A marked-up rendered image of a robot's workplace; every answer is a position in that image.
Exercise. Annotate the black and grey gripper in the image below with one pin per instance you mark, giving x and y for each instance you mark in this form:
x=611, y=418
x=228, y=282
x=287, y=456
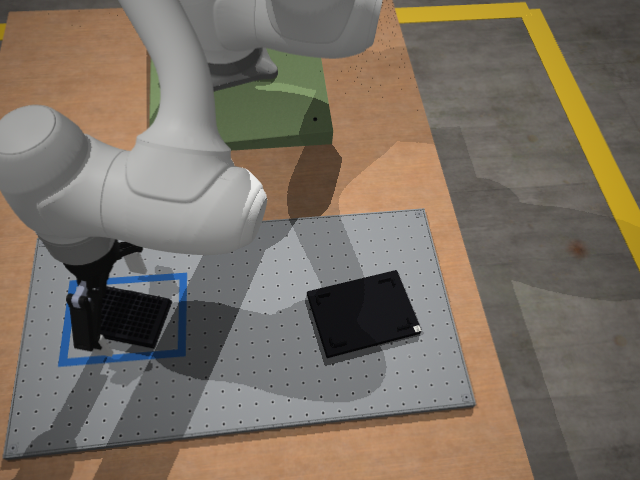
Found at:
x=86, y=312

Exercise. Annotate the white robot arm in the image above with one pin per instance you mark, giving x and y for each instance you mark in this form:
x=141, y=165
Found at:
x=177, y=190

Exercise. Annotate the blue tape rectangle outline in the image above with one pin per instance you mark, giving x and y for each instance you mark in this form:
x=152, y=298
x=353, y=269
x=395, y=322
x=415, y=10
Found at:
x=180, y=352

